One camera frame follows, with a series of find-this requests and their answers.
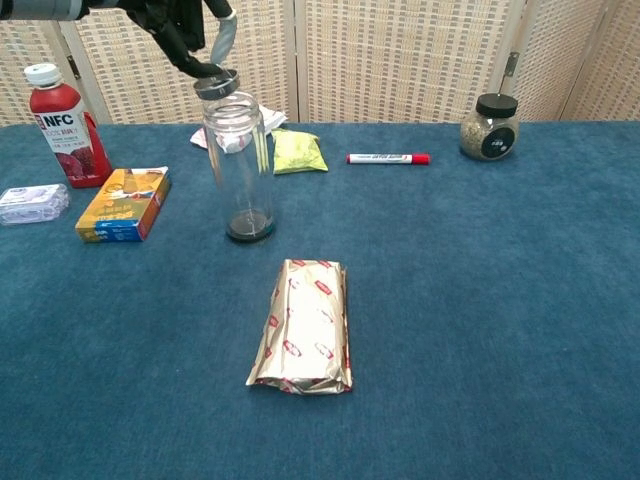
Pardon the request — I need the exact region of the orange carton box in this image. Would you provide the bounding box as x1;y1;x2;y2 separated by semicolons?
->
74;166;173;244

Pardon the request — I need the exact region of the green snack packet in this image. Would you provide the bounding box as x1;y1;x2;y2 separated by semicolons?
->
270;128;330;176

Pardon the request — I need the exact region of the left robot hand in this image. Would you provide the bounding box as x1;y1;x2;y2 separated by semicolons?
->
89;0;239;79

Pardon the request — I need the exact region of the transparent glass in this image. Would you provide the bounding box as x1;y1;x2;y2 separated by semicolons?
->
202;91;276;245

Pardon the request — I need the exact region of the woven folding screen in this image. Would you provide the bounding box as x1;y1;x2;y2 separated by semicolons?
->
0;0;640;127

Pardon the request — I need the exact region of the blue tablecloth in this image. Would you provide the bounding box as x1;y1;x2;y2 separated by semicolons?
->
0;121;640;480

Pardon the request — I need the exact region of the silver foil packet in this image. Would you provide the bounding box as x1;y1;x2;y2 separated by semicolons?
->
244;258;354;396

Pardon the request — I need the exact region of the white paper packet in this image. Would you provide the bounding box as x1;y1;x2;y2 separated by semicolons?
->
189;105;288;154

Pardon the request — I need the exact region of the clear plastic packet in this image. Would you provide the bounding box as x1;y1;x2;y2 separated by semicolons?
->
0;183;71;227

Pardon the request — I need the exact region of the red marker pen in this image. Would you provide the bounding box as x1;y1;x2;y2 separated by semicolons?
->
346;152;432;167

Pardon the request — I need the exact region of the red juice bottle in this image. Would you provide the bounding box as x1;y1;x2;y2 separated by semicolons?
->
23;63;113;190

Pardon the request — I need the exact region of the glass jar black lid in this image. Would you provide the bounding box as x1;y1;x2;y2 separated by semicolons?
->
459;93;520;162

